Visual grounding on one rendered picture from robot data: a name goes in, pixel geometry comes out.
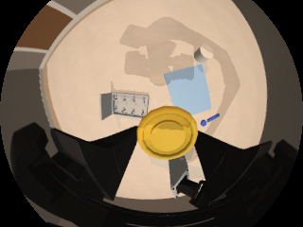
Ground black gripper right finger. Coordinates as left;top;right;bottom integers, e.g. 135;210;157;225
194;130;272;201

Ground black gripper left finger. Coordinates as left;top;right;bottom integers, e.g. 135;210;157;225
50;126;137;201

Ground yellow plate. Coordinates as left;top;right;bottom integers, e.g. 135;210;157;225
136;106;198;160

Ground tan cylinder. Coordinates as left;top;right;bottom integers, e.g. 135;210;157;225
193;44;213;63

